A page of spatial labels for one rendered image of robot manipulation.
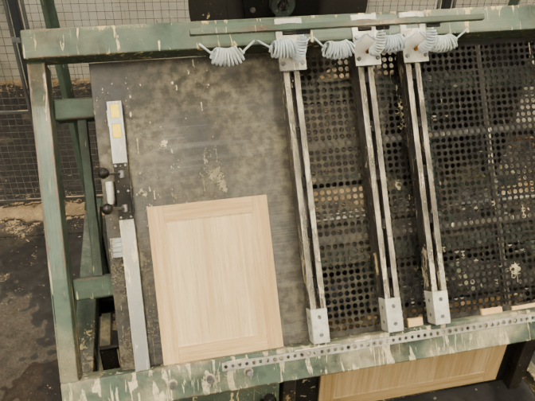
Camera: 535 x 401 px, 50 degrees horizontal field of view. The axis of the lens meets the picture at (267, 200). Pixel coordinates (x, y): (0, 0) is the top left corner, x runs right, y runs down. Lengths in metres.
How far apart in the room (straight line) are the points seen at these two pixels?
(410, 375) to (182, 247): 1.29
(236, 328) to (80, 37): 1.15
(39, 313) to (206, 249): 1.88
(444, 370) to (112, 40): 2.03
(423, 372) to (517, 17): 1.58
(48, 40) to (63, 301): 0.88
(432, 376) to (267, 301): 1.06
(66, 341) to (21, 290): 1.91
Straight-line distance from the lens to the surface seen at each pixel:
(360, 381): 2.76
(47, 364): 3.51
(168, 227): 2.11
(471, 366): 2.99
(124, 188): 2.08
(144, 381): 2.15
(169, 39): 2.12
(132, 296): 2.10
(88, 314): 2.55
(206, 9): 2.59
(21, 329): 3.75
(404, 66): 2.34
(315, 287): 2.14
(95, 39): 2.13
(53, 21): 2.62
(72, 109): 2.22
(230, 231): 2.12
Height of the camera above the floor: 2.52
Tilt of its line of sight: 34 degrees down
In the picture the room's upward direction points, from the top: 1 degrees clockwise
